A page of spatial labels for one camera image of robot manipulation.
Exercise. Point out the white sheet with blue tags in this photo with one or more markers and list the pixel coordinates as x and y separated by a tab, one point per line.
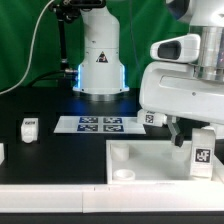
99	124

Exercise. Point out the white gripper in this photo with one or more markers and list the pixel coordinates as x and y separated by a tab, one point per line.
171	89

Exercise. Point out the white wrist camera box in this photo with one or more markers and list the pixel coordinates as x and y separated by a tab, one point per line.
183	49

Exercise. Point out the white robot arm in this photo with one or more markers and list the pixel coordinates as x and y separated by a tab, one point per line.
101	75

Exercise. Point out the white L-shaped obstacle fence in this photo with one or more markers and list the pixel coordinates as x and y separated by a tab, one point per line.
154	196

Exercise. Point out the black camera stand pole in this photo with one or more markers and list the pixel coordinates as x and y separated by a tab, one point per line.
65	13

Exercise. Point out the white square table top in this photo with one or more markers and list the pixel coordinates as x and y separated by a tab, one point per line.
145	161

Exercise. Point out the white part at left edge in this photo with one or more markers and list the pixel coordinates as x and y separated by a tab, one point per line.
2	157

